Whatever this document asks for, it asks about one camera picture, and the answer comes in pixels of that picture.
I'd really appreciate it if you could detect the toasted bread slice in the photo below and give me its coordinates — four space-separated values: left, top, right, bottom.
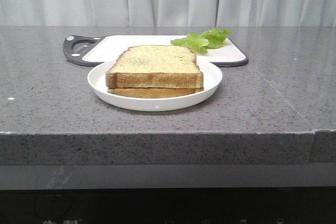
107 88 204 99
106 45 204 89

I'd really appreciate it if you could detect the green lettuce leaf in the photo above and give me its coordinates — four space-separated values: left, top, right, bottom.
171 28 231 53

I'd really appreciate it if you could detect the white round plate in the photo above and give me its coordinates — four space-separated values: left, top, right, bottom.
87 59 223 112

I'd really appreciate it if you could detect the white cutting board grey rim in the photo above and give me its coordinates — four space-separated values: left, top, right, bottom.
62 35 249 67

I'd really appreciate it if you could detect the black appliance control panel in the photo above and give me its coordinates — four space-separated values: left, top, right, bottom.
1 187 335 223

